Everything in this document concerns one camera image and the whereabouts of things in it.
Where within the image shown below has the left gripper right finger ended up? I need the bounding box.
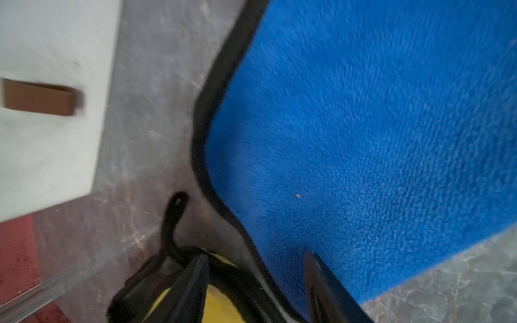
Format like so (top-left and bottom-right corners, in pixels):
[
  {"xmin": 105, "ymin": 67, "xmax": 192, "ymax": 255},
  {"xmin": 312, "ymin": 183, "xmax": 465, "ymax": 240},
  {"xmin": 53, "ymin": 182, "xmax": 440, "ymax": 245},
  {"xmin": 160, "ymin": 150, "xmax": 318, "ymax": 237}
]
[{"xmin": 304, "ymin": 253, "xmax": 372, "ymax": 323}]

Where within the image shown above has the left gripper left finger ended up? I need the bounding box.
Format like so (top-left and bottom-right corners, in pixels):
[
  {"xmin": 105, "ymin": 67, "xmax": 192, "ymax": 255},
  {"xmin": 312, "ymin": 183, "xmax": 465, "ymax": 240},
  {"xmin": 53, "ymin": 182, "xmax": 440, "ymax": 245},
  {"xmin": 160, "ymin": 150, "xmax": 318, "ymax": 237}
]
[{"xmin": 143, "ymin": 255, "xmax": 209, "ymax": 322}]

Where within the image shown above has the yellow grey dishcloth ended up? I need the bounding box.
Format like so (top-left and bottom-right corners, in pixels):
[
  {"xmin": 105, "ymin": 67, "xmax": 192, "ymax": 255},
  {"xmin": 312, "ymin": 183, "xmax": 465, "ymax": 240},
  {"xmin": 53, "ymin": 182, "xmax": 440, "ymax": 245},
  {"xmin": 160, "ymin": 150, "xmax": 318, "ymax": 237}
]
[{"xmin": 106, "ymin": 191, "xmax": 286, "ymax": 322}]

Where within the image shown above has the blue grey dishcloth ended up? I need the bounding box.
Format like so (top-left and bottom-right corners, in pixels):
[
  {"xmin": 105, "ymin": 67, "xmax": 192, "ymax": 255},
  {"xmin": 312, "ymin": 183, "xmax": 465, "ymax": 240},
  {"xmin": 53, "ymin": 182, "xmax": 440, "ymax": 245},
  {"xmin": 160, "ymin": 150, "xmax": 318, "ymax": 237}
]
[{"xmin": 191, "ymin": 1, "xmax": 516, "ymax": 321}]

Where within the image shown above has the white three-drawer storage unit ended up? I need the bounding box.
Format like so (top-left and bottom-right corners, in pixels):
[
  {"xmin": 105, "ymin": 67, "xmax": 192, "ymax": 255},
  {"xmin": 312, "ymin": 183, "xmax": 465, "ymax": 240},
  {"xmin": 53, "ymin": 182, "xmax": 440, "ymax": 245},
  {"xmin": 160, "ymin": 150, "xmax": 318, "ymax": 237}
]
[{"xmin": 1, "ymin": 1, "xmax": 122, "ymax": 221}]

